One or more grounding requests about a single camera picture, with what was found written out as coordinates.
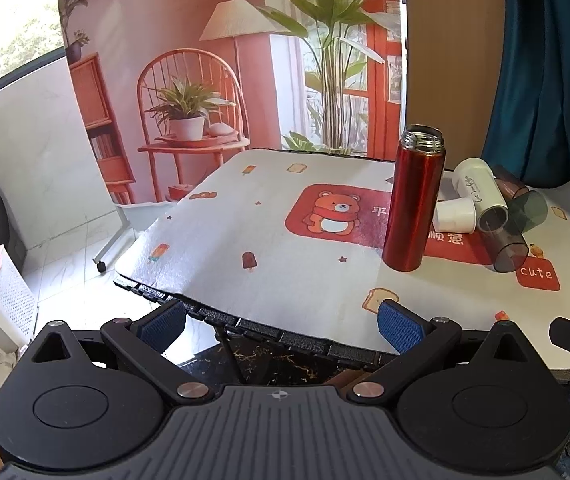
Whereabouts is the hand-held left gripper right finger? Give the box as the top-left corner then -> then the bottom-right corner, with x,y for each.
347,299 -> 537,406

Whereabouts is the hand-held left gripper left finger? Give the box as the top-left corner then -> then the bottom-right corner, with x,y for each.
29,301 -> 216,407

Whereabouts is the smoky grey transparent cup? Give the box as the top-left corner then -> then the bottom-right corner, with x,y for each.
480,220 -> 529,274

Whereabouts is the small white paper cup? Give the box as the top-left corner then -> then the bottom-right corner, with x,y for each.
433,197 -> 477,234

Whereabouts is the grey-green transparent cup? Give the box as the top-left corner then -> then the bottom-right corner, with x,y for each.
508,189 -> 549,235

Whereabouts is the white tumbler cup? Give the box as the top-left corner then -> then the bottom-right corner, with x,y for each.
452,157 -> 510,232

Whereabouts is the brown transparent cup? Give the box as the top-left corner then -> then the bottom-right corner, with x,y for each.
492,164 -> 531,201

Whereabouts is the grey wheeled stand leg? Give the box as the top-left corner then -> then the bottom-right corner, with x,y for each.
93,204 -> 134,274

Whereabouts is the red metal thermos bottle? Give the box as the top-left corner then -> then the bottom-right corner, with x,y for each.
382,124 -> 445,273

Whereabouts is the bear printed table mat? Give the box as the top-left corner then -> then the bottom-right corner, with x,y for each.
115,149 -> 570,372

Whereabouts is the white perforated laundry basket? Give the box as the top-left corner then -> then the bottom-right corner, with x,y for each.
0,245 -> 38,357

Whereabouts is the white marble board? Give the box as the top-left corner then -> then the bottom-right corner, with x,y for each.
0,55 -> 126,257

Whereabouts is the teal curtain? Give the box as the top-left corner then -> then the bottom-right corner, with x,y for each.
480,0 -> 570,190

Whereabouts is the room scene wall poster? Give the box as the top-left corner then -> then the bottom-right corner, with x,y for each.
56,0 -> 409,207

